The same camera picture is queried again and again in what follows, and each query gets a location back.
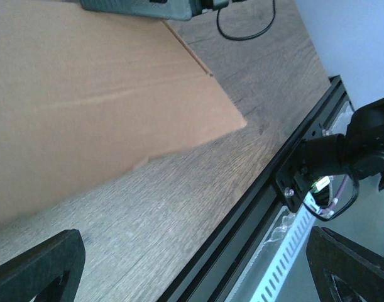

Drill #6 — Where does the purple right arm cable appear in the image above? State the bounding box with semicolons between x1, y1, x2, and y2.
320;174;349;218

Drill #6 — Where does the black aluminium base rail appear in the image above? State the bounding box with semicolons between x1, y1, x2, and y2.
159;75;345;301

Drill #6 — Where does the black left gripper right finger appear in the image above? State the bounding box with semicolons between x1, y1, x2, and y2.
306;226;384;301

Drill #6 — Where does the light blue slotted cable duct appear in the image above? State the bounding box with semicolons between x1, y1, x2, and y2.
250;208;314;301

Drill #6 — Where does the brown cardboard box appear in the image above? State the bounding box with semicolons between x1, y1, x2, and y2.
0;1;246;225

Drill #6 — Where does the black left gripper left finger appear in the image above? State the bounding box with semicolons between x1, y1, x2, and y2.
0;229;85;301

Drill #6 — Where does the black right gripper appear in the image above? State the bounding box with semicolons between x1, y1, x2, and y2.
80;0;231;21

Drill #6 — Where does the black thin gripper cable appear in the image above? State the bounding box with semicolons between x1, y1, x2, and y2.
216;0;277;42

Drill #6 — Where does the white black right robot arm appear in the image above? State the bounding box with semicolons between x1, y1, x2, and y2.
80;1;384;221

